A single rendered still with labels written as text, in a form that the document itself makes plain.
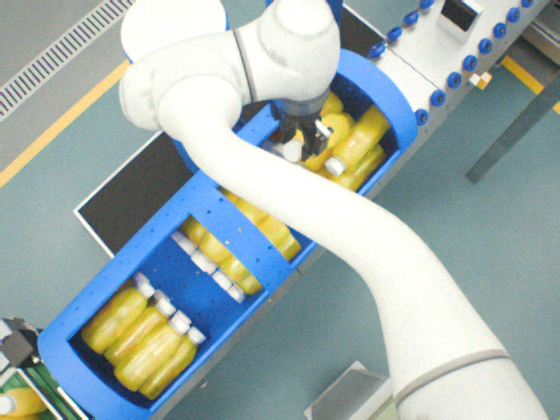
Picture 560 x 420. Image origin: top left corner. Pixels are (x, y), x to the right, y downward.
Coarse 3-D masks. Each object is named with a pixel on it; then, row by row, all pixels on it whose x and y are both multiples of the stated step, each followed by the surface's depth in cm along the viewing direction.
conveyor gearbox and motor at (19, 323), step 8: (0, 320) 133; (8, 320) 137; (16, 320) 142; (24, 320) 155; (0, 328) 133; (8, 328) 133; (16, 328) 137; (24, 328) 142; (32, 328) 144; (40, 328) 155; (0, 336) 132; (0, 344) 131; (0, 352) 131; (0, 360) 130
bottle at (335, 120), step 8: (336, 112) 113; (328, 120) 109; (336, 120) 111; (344, 120) 112; (336, 128) 109; (344, 128) 112; (296, 136) 104; (336, 136) 109; (344, 136) 113; (328, 144) 107
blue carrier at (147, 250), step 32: (352, 64) 107; (352, 96) 124; (384, 96) 106; (256, 128) 107; (416, 128) 113; (384, 160) 123; (192, 192) 104; (160, 224) 103; (224, 224) 99; (128, 256) 102; (160, 256) 121; (256, 256) 100; (96, 288) 100; (160, 288) 123; (192, 288) 124; (64, 320) 99; (192, 320) 121; (224, 320) 118; (64, 352) 95; (96, 352) 119; (64, 384) 92; (96, 384) 93; (96, 416) 93; (128, 416) 97
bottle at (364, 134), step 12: (372, 108) 117; (360, 120) 116; (372, 120) 115; (384, 120) 116; (360, 132) 114; (372, 132) 115; (384, 132) 117; (336, 144) 116; (348, 144) 114; (360, 144) 114; (372, 144) 116; (336, 156) 115; (348, 156) 114; (360, 156) 115
